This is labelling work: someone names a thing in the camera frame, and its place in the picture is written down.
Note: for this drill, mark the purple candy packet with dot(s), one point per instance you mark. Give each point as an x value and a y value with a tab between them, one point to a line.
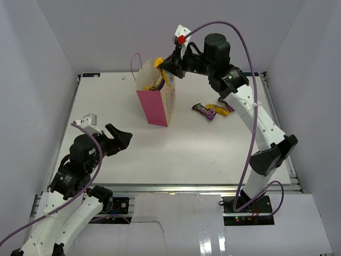
209	114

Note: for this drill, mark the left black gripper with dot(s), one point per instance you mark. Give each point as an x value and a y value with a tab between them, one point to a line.
121	140

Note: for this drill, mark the aluminium front rail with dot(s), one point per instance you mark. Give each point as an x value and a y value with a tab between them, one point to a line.
134	188

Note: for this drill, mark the blue label sticker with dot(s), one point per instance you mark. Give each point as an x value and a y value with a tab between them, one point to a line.
91	75
250	74

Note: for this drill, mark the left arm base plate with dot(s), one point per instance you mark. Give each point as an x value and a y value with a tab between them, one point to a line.
117	205

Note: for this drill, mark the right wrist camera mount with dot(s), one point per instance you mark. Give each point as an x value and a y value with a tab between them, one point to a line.
180	39

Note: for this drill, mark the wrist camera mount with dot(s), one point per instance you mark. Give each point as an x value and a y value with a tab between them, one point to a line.
88	123
180	39

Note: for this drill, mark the blue label sticker left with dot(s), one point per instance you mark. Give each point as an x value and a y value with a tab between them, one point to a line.
91	75

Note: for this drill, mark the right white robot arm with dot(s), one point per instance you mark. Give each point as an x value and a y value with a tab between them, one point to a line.
229	81

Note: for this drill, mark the purple snack chip bag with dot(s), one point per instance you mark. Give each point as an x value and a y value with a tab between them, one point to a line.
159	83

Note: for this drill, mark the yellow candy packet front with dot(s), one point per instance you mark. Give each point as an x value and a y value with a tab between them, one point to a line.
151	88

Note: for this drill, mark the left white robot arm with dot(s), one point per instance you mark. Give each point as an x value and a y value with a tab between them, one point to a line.
71	202

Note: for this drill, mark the yellow M&M packet right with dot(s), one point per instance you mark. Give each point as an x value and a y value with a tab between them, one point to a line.
218	109

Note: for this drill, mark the pink paper gift bag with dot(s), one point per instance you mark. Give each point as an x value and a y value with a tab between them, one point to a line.
157	105

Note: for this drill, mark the brown snickers bar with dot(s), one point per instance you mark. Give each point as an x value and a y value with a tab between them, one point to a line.
224	104

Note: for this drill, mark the blue label sticker right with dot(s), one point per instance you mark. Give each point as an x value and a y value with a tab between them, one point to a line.
250	74

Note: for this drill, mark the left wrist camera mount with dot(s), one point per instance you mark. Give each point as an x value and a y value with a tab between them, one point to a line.
88	123

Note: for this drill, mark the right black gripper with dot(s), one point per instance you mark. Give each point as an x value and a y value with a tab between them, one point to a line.
175	64

